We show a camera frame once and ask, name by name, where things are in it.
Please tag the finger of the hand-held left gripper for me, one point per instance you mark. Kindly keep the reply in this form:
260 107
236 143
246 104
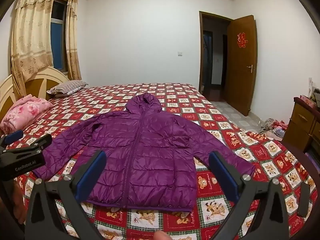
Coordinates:
13 136
37 143

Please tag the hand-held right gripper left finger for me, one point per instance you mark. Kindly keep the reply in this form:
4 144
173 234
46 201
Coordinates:
91 171

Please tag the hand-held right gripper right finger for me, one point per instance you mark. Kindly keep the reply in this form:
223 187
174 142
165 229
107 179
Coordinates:
222 177

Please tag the purple hooded down jacket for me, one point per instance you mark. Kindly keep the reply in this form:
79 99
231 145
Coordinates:
150 155

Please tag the pile of clothes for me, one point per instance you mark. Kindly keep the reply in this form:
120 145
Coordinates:
273 128

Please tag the person's left hand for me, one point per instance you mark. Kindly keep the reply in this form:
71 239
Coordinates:
20 202

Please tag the person's right hand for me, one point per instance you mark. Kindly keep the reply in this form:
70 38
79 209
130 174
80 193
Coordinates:
161 236

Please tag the pink floral blanket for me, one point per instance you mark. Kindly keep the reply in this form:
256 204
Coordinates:
22 112

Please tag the bed with red patterned sheet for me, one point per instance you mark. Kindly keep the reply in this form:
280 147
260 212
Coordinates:
250 135

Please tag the cream wooden headboard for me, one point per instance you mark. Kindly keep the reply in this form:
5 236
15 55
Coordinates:
37 80

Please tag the striped pillow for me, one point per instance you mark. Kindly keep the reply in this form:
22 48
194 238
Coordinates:
67 87

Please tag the black flat object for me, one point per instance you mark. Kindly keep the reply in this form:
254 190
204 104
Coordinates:
303 200

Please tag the brown wooden door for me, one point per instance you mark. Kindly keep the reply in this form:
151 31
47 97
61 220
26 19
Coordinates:
240 85

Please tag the wooden cabinet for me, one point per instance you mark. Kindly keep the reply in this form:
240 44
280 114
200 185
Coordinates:
302 125

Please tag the window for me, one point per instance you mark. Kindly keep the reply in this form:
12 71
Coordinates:
58 42

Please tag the wide beige patterned curtain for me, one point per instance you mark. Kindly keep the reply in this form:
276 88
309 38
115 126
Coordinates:
32 30

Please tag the narrow beige patterned curtain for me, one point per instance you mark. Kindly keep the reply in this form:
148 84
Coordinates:
73 37

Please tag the pink box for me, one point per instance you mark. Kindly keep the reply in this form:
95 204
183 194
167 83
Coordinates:
307 101

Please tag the red paper door decoration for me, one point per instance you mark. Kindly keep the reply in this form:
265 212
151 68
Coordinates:
241 40

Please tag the brown door frame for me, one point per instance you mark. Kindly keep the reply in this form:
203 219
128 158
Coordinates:
200 55

